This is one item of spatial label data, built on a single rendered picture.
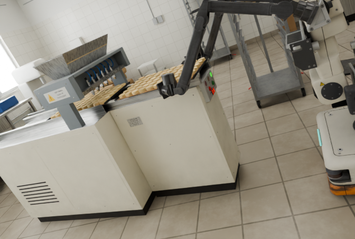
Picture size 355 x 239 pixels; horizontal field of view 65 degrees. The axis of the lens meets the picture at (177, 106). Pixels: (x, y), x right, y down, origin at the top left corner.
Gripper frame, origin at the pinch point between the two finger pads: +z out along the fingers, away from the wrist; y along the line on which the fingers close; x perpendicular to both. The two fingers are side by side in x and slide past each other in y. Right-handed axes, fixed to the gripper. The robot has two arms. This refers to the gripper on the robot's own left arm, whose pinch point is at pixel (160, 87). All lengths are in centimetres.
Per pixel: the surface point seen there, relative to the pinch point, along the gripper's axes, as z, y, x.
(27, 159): 77, 20, -103
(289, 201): -44, 91, 34
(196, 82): -12.8, 4.0, 18.7
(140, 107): 16.9, 9.7, -13.5
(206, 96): -10.6, 16.5, 22.5
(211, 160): -5, 60, 10
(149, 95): 10.9, 3.5, -5.9
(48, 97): 36, -21, -62
